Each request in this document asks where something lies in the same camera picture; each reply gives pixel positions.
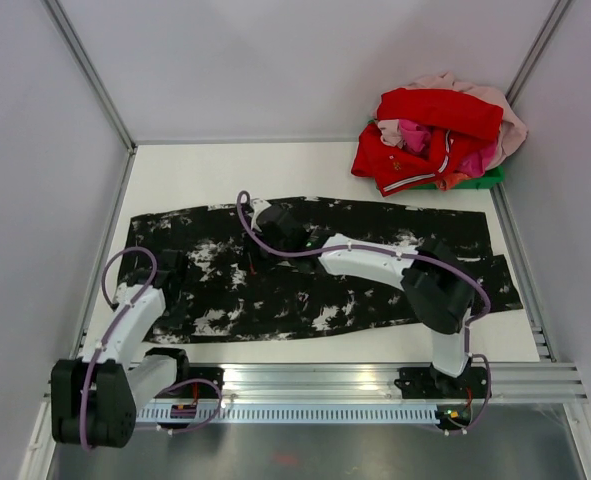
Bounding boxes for left aluminium frame post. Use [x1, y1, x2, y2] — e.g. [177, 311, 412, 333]
[41, 0, 136, 154]

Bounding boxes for aluminium mounting rail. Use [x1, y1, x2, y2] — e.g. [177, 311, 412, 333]
[42, 362, 589, 402]

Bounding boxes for white slotted cable duct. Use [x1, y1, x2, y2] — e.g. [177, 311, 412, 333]
[136, 402, 438, 425]

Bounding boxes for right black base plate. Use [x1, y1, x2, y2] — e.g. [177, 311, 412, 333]
[394, 366, 489, 400]

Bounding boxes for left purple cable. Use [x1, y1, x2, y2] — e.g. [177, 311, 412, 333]
[78, 245, 224, 451]

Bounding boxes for aluminium frame post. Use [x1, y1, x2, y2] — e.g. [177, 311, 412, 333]
[41, 0, 136, 154]
[506, 0, 574, 106]

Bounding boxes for magenta pink trousers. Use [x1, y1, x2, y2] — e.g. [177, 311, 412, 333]
[398, 119, 432, 155]

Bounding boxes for red trousers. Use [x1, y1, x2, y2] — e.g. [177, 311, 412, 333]
[351, 88, 503, 197]

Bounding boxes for light pink trousers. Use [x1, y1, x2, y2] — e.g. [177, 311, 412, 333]
[376, 72, 528, 178]

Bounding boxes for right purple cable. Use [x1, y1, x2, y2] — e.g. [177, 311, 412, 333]
[235, 189, 492, 431]

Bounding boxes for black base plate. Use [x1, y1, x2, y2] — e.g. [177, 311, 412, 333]
[394, 366, 489, 400]
[167, 367, 224, 401]

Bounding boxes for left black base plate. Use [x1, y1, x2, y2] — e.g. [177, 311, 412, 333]
[167, 367, 224, 401]

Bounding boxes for purple cable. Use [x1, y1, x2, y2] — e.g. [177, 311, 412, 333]
[235, 189, 492, 431]
[78, 245, 224, 451]

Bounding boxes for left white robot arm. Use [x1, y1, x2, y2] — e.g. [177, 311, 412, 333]
[50, 247, 193, 450]

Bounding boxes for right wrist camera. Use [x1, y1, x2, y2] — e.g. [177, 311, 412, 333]
[249, 198, 271, 232]

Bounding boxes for right aluminium frame post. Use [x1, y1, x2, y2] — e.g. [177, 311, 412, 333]
[506, 0, 574, 106]

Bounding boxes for black white-splattered trousers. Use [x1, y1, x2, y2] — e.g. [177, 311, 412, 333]
[118, 197, 522, 344]

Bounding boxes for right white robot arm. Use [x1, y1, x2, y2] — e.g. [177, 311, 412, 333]
[238, 199, 477, 396]

